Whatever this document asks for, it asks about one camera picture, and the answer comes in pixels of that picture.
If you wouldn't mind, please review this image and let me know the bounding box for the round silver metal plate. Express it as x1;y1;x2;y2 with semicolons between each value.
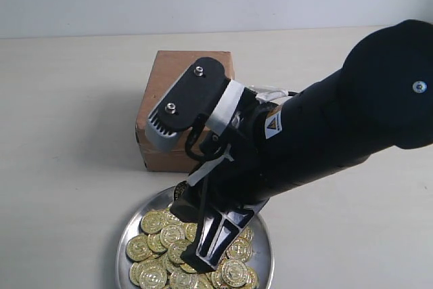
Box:
115;187;275;289

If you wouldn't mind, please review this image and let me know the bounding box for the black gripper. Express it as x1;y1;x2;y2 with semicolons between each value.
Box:
170;87;292;273

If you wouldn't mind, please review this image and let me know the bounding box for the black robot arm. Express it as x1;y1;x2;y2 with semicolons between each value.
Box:
171;20;432;273

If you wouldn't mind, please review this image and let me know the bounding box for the gold coin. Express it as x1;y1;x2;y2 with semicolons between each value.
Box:
139;264;167;289
126;235;152;262
226;237;252;263
221;259;248;288
140;210;166;234

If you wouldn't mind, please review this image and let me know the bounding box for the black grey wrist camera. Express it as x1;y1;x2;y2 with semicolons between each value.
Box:
145;57;244;152

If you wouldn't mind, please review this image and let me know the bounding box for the gold coin upper left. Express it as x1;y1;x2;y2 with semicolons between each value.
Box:
140;210;166;234

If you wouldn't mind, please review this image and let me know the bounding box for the gold coin bottom left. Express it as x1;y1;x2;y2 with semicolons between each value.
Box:
139;264;167;289

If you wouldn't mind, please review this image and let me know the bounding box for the gold coin lower right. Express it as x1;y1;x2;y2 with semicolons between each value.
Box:
221;259;248;288

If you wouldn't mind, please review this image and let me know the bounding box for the gold coin far left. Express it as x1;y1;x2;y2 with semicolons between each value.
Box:
126;235;152;262

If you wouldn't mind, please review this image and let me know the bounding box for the cardboard box with slot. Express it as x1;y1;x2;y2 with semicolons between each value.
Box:
135;50;235;173

